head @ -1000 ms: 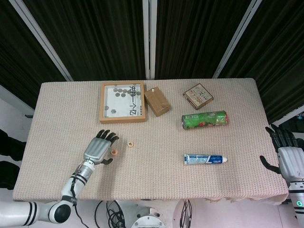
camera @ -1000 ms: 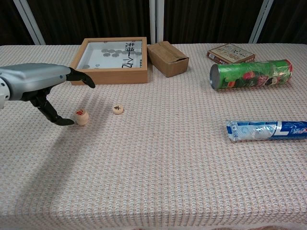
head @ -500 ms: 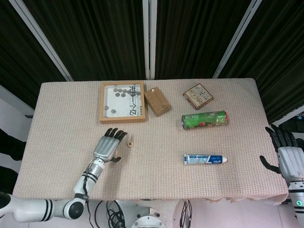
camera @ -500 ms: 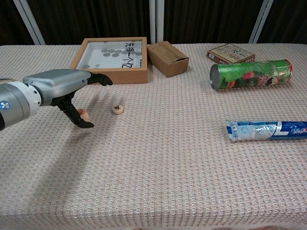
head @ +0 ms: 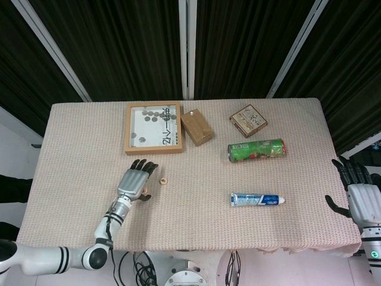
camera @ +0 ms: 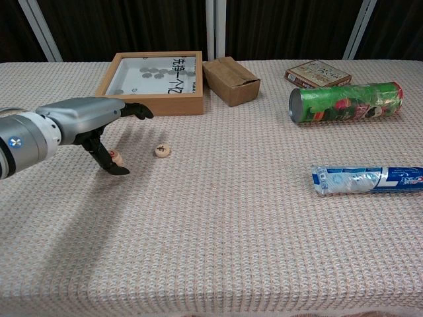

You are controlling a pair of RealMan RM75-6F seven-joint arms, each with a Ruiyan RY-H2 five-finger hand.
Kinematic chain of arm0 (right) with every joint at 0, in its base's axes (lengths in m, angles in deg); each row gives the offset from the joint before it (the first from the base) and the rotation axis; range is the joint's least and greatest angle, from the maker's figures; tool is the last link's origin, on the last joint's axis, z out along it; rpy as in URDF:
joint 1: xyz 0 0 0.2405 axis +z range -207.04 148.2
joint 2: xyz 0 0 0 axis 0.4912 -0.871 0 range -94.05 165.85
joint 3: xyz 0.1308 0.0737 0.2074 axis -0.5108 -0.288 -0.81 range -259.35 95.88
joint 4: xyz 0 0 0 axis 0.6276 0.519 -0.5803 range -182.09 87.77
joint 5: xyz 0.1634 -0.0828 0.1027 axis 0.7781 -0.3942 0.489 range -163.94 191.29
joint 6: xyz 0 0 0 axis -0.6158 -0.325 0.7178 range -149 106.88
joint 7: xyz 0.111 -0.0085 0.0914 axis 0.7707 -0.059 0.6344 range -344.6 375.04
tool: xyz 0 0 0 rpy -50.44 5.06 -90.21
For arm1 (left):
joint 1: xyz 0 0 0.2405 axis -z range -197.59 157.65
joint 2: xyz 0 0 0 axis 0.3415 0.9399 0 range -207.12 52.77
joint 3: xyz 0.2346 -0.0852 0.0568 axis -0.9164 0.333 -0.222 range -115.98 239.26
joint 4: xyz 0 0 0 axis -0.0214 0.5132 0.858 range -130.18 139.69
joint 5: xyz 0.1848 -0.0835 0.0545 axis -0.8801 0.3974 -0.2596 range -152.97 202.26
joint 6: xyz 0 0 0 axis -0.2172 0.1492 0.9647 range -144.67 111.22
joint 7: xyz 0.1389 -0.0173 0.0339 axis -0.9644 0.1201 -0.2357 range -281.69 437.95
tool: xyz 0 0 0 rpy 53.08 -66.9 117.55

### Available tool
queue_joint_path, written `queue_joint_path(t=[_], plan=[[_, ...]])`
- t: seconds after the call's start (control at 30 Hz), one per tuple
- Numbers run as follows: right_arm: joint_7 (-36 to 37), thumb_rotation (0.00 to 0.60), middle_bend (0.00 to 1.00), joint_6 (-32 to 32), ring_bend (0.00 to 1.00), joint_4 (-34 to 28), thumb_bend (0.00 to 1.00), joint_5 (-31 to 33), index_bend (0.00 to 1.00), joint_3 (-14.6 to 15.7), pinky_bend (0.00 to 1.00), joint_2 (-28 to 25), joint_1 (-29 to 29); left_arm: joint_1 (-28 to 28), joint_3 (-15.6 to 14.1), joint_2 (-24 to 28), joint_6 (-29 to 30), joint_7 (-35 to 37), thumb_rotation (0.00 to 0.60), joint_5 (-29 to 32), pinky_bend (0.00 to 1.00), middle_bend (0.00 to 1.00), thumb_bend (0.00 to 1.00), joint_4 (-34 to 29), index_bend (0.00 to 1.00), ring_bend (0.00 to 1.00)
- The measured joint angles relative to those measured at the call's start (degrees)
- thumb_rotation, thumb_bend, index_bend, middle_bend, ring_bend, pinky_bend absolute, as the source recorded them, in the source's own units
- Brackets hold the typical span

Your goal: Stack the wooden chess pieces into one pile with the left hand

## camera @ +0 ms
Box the blue white toothpaste tube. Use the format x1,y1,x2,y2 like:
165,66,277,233
310,164,423,197

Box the brown printed flat box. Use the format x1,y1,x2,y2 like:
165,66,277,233
284,59,352,89

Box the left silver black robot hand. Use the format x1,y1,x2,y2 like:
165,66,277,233
35,96,155,176

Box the wooden shadow box frame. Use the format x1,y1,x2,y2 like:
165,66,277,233
95,51,204,117

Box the brown cardboard box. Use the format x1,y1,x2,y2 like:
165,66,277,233
202,56,261,107

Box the white metal frame post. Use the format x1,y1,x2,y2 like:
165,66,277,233
204,0,227,61
18,0,63,63
342,0,377,61

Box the green chips can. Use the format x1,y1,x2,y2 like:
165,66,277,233
288,81,404,125

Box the black curtain panel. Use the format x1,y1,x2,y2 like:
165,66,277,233
0,0,46,63
36,0,209,62
356,0,423,61
224,0,361,61

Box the pink woven tablecloth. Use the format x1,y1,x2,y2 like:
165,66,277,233
0,59,423,317

